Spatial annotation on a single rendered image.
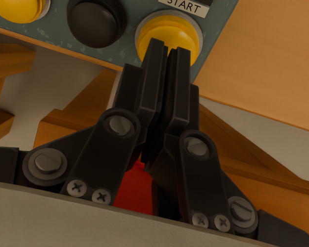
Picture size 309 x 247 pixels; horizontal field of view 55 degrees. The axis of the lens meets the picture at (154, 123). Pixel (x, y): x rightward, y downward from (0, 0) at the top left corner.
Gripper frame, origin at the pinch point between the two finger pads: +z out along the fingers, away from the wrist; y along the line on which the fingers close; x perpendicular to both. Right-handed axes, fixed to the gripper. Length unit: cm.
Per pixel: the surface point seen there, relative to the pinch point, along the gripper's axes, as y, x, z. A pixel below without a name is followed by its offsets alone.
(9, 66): -30, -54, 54
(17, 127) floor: -30, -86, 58
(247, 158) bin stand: 21.4, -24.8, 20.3
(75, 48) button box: -4.0, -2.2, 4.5
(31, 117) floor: -26, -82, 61
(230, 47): 4.2, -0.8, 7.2
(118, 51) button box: -1.8, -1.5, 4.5
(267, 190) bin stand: 16.8, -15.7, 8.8
